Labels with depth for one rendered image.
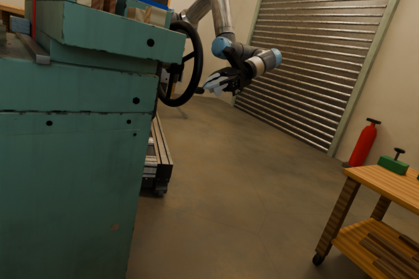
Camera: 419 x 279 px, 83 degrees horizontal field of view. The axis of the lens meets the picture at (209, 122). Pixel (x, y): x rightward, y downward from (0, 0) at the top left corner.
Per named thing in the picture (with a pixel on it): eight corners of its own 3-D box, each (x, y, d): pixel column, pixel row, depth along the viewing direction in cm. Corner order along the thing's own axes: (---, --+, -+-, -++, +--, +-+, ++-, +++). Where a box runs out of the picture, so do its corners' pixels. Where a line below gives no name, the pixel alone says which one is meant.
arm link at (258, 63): (264, 58, 85) (248, 53, 91) (255, 63, 83) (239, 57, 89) (264, 77, 90) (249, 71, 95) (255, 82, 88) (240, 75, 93)
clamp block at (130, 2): (168, 45, 69) (173, 12, 67) (122, 34, 60) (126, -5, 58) (145, 39, 79) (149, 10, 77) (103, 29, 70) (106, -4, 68)
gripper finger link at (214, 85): (209, 103, 79) (230, 92, 83) (207, 88, 75) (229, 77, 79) (204, 99, 81) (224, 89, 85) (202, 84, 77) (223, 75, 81)
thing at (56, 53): (156, 74, 56) (158, 57, 55) (49, 60, 42) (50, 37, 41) (102, 50, 83) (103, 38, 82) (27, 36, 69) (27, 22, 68)
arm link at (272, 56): (267, 63, 100) (283, 68, 95) (248, 71, 96) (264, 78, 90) (267, 44, 96) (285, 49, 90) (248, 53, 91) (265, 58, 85)
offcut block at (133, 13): (126, 22, 56) (128, 7, 55) (141, 25, 58) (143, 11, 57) (134, 23, 53) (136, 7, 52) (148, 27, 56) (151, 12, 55)
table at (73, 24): (216, 71, 54) (222, 44, 52) (62, 45, 34) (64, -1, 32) (119, 40, 96) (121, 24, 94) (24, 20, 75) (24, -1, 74)
